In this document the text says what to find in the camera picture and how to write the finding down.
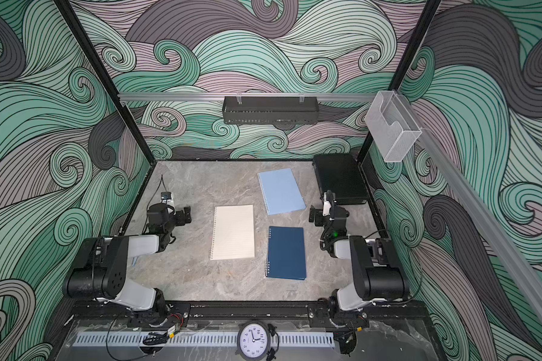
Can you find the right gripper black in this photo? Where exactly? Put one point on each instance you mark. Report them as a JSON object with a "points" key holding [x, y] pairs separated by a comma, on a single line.
{"points": [[319, 216]]}

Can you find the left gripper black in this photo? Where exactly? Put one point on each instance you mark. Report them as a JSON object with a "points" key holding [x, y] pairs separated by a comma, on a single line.
{"points": [[178, 216]]}

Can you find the cream lined spiral notebook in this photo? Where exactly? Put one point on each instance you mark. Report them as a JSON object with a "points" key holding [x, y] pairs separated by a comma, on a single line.
{"points": [[233, 233]]}

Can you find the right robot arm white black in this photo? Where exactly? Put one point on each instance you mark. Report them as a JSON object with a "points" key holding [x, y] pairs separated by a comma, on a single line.
{"points": [[377, 275]]}

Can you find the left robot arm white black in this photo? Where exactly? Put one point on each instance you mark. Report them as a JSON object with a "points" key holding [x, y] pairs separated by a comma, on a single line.
{"points": [[98, 271]]}

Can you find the light blue spiral notebook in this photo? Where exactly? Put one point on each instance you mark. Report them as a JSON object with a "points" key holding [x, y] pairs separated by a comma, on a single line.
{"points": [[280, 191]]}

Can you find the black hard case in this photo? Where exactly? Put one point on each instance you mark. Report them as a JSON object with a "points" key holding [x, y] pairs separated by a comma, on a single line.
{"points": [[339, 173]]}

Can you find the dark blue spiral notebook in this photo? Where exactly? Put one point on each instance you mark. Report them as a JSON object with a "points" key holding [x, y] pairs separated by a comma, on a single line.
{"points": [[286, 258]]}

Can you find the round white clock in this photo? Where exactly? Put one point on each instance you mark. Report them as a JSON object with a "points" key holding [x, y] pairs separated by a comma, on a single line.
{"points": [[253, 341]]}

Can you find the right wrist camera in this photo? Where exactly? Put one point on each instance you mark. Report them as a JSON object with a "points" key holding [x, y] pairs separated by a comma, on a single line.
{"points": [[328, 203]]}

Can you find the black wall tray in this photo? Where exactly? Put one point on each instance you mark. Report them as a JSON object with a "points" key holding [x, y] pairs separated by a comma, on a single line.
{"points": [[270, 111]]}

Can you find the clear acrylic wall holder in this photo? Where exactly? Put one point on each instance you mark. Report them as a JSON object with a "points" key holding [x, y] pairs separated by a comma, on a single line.
{"points": [[391, 121]]}

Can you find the aluminium rail back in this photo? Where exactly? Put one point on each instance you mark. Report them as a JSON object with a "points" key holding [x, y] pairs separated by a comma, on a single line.
{"points": [[219, 97]]}

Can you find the aluminium rail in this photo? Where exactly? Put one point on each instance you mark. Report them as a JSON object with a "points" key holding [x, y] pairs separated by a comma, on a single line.
{"points": [[524, 276], [219, 97]]}

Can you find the white slotted cable duct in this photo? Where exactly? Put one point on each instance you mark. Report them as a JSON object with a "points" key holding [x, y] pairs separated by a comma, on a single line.
{"points": [[199, 339]]}

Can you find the aluminium rail right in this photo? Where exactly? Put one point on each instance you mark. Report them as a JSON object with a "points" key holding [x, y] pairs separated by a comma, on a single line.
{"points": [[524, 276]]}

